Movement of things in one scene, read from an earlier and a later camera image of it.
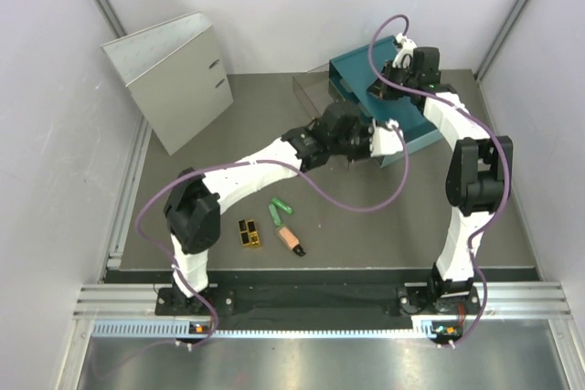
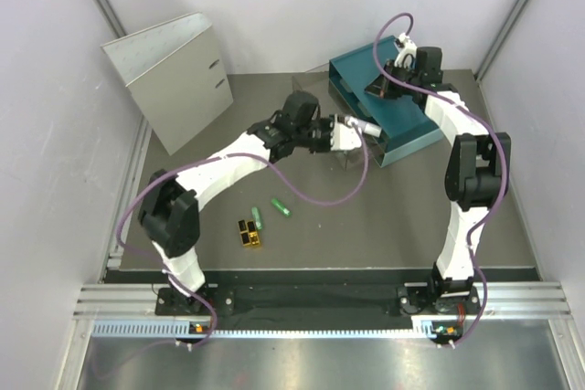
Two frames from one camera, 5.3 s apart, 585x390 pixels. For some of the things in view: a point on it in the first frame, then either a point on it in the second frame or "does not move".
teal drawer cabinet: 400,127 does not move
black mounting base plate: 420,300 does not move
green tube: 274,215 → 257,217
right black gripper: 380,90 does not move
